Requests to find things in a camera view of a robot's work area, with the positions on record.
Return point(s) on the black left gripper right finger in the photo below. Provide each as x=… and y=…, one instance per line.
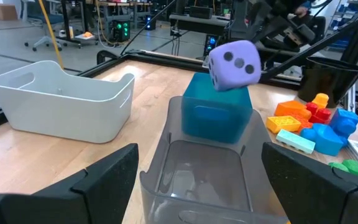
x=306, y=193

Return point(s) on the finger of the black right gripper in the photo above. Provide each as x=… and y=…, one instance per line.
x=275, y=32
x=244, y=21

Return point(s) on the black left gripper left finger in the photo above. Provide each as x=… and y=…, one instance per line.
x=104, y=186

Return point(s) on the mint green toy brick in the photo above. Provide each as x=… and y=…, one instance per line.
x=295, y=141

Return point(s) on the purple foam die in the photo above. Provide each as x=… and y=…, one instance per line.
x=235, y=74

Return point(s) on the orange studded toy brick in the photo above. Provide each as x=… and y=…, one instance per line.
x=304, y=123

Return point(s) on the large orange toy brick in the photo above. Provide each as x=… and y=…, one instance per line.
x=291, y=109

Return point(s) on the red toy brick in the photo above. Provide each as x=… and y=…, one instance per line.
x=322, y=115

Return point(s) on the small yellow toy brick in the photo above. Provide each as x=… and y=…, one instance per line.
x=321, y=100

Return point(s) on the transparent grey plastic bin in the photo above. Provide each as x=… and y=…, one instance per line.
x=204, y=174

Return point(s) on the teal plastic bin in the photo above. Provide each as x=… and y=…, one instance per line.
x=216, y=118

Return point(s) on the person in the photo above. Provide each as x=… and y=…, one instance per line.
x=300, y=11

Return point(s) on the computer with blue lights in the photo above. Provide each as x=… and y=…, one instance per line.
x=150, y=23
x=211, y=43

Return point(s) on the black desk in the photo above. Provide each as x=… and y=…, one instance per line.
x=197, y=25

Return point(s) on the blue storage bins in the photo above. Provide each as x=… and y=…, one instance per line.
x=340, y=43

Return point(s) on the black bucket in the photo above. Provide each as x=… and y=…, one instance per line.
x=325, y=84

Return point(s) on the white plastic bin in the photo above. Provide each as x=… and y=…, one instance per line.
x=57, y=118

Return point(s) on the computer with green lights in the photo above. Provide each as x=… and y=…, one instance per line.
x=121, y=31

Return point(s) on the white base office chair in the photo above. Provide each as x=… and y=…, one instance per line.
x=43, y=40

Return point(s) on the black metal table frame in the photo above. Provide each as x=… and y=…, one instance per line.
x=179, y=66

